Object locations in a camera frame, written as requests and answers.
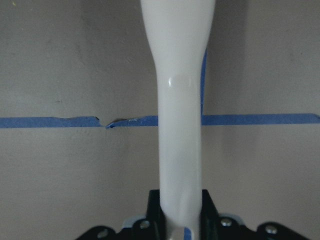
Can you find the beige hand brush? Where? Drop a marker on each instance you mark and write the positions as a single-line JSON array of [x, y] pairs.
[[178, 32]]

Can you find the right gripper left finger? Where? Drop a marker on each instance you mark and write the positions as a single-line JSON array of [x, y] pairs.
[[153, 226]]

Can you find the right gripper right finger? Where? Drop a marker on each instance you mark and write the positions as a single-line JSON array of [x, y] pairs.
[[215, 226]]

